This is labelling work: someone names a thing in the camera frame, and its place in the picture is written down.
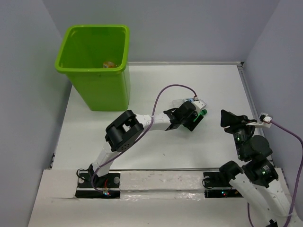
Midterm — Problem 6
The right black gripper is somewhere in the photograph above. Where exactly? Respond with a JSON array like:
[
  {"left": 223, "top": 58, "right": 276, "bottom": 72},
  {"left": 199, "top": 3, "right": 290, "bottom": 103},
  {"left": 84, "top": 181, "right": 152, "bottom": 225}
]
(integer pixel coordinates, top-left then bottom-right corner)
[{"left": 219, "top": 108, "right": 256, "bottom": 159}]

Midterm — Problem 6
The green plastic bottle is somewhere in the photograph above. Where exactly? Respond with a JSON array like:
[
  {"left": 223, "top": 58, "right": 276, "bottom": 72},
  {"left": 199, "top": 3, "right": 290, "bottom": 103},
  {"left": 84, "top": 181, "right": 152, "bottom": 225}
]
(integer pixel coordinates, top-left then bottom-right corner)
[{"left": 194, "top": 109, "right": 207, "bottom": 122}]

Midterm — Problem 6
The clear bottle green blue label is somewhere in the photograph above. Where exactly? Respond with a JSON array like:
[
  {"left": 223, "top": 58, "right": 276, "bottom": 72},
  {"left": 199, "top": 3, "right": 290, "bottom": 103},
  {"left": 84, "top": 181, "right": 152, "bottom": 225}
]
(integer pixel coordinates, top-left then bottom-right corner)
[{"left": 171, "top": 98, "right": 194, "bottom": 108}]

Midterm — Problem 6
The small orange bottle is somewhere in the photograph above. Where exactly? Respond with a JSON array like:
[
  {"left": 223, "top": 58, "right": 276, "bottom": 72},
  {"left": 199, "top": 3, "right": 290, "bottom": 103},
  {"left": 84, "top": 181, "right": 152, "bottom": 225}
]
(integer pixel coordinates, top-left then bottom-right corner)
[{"left": 103, "top": 61, "right": 116, "bottom": 69}]

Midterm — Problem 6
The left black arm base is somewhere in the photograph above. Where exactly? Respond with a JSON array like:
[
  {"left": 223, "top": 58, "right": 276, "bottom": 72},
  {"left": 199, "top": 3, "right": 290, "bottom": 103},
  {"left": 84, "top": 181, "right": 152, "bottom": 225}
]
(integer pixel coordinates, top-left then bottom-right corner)
[{"left": 75, "top": 169, "right": 121, "bottom": 199}]

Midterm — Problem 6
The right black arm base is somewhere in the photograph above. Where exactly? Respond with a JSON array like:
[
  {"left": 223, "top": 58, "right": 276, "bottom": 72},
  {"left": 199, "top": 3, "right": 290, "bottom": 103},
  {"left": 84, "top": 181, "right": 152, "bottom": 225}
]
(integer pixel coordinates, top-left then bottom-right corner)
[{"left": 202, "top": 161, "right": 243, "bottom": 199}]

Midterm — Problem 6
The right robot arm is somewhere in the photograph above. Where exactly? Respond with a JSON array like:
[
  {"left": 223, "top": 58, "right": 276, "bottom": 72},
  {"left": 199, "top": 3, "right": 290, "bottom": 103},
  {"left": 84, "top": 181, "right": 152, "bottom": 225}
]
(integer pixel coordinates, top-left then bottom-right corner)
[{"left": 218, "top": 110, "right": 303, "bottom": 227}]

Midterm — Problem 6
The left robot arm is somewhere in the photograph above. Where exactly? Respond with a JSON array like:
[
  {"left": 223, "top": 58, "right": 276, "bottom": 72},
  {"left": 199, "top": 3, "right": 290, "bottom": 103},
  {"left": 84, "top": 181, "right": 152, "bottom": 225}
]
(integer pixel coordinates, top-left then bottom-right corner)
[{"left": 88, "top": 99, "right": 207, "bottom": 187}]

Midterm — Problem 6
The green plastic bin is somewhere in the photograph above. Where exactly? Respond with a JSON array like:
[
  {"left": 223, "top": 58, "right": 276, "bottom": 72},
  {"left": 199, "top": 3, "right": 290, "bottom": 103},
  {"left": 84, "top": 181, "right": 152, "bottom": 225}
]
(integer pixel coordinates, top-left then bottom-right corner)
[{"left": 55, "top": 24, "right": 131, "bottom": 111}]

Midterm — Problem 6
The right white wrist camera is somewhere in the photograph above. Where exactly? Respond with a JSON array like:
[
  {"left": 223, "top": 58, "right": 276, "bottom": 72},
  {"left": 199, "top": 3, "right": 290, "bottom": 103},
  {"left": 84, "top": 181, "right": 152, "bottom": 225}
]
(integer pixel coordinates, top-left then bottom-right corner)
[{"left": 246, "top": 113, "right": 272, "bottom": 128}]

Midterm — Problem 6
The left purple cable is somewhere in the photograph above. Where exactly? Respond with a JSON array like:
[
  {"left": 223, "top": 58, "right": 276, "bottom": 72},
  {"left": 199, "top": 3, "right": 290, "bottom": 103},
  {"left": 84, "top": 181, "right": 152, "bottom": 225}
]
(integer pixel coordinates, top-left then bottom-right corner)
[{"left": 91, "top": 84, "right": 198, "bottom": 194}]

